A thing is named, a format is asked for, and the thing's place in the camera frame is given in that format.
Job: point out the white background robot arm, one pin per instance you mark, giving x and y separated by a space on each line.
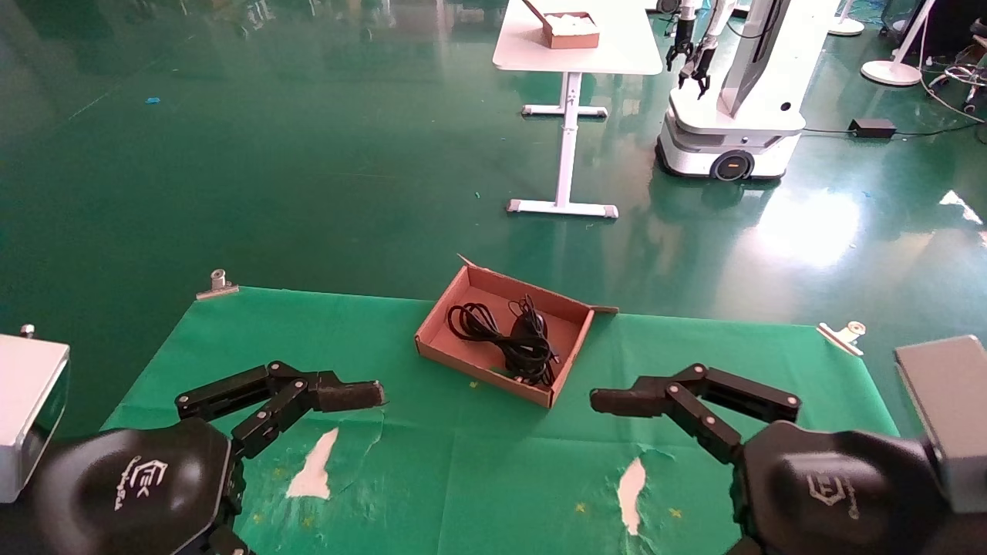
717 19
685 14

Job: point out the small brown cardboard box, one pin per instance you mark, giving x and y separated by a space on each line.
574 39

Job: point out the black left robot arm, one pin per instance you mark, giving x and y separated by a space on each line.
14 532

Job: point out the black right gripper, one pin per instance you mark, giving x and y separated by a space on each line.
840 497

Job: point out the green table cloth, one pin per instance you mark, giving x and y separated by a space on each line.
463 478

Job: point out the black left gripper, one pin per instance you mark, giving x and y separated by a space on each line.
139 493

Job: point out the chrome base office chair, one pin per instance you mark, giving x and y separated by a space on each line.
964 75

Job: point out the small black robot gripper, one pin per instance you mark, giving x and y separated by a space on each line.
680 50
698 68

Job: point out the white filling in small box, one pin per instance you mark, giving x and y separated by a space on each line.
574 23

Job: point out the white background table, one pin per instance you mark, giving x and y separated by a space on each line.
601 58

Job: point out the silver binder clip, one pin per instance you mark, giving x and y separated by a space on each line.
842 337
218 285

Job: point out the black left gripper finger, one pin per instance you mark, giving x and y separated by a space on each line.
347 395

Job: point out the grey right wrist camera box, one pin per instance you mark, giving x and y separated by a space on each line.
952 408

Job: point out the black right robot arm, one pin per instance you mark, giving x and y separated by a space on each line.
970 536

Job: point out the black power adapter brick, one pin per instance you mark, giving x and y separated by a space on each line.
872 127

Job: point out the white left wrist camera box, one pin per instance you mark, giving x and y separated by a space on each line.
27 412

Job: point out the white floor stand large base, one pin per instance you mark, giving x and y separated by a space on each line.
891 72

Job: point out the white floor stand small base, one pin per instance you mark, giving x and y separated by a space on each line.
846 26

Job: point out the white wheeled background robot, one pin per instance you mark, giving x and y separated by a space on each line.
748 116

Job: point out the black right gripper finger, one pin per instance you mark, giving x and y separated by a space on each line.
626 401

